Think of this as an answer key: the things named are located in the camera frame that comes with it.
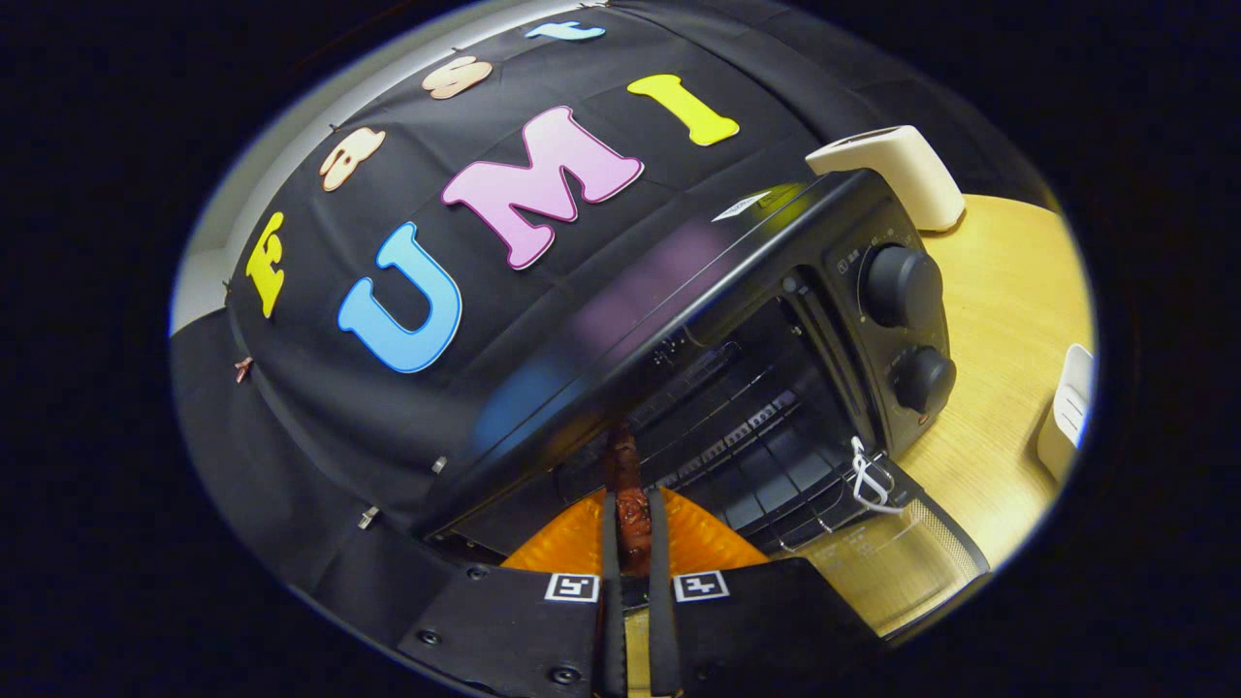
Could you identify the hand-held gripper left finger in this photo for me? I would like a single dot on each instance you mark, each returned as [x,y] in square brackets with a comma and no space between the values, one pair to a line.
[611,630]

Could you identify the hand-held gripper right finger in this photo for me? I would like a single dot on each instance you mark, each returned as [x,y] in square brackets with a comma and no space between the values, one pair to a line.
[662,630]

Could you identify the reddish brown meat strip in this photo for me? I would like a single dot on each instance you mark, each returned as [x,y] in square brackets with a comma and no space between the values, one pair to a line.
[630,523]

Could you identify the black toaster oven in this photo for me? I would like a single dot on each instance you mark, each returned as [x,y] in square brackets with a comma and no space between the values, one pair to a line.
[679,281]

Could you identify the white bread toaster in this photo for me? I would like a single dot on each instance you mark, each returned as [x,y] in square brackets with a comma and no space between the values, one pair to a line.
[902,165]

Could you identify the silver cloth clip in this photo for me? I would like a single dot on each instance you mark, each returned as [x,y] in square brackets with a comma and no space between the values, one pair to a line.
[367,518]

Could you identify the red cloth clip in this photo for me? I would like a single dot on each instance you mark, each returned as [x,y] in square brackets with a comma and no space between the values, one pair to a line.
[242,368]

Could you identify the white rectangular dish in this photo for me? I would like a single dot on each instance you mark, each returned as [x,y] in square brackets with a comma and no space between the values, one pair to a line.
[1066,417]

